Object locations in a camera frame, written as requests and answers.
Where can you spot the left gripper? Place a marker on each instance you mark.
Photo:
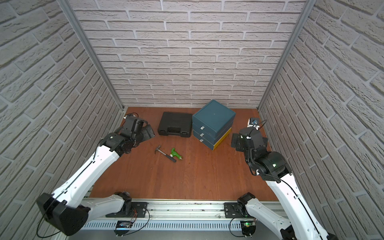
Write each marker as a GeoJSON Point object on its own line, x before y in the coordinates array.
{"type": "Point", "coordinates": [145, 132]}

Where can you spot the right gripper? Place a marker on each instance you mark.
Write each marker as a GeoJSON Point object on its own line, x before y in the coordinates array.
{"type": "Point", "coordinates": [235, 138]}

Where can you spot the teal top drawer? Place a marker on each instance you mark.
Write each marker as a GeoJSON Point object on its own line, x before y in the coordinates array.
{"type": "Point", "coordinates": [212, 118]}

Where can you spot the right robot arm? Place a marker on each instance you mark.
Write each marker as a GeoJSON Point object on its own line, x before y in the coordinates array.
{"type": "Point", "coordinates": [273, 168]}

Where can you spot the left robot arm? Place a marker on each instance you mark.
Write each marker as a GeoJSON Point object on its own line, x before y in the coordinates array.
{"type": "Point", "coordinates": [66, 209]}

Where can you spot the teal drawer cabinet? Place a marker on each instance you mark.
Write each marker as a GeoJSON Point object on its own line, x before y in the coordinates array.
{"type": "Point", "coordinates": [212, 124]}

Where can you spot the black plastic tool case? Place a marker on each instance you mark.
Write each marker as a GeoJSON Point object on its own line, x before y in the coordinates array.
{"type": "Point", "coordinates": [175, 124]}

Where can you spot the green plastic faucet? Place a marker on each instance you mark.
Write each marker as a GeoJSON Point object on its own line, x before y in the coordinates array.
{"type": "Point", "coordinates": [175, 154]}

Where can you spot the small claw hammer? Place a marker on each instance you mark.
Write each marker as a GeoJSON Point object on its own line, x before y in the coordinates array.
{"type": "Point", "coordinates": [158, 149]}

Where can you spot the right controller board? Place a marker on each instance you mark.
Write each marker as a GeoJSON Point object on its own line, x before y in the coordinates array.
{"type": "Point", "coordinates": [248, 228]}

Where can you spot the controller board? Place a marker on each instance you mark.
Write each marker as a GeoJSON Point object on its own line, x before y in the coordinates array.
{"type": "Point", "coordinates": [123, 227]}
{"type": "Point", "coordinates": [248, 228]}

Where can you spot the left controller board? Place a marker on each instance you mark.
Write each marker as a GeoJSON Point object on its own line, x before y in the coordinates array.
{"type": "Point", "coordinates": [123, 227]}

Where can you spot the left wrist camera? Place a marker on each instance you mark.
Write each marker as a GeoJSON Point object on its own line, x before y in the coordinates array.
{"type": "Point", "coordinates": [133, 127]}

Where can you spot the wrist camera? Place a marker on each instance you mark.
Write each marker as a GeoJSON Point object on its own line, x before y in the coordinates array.
{"type": "Point", "coordinates": [133, 127]}
{"type": "Point", "coordinates": [254, 123]}

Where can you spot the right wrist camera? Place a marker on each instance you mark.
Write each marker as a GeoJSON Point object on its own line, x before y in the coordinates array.
{"type": "Point", "coordinates": [254, 123]}

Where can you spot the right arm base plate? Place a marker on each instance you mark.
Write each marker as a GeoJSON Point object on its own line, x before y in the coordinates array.
{"type": "Point", "coordinates": [237, 210]}

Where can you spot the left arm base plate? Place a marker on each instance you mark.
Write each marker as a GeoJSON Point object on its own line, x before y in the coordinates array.
{"type": "Point", "coordinates": [136, 209]}

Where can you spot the aluminium front rail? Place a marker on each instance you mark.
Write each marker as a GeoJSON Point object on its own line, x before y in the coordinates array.
{"type": "Point", "coordinates": [163, 209]}

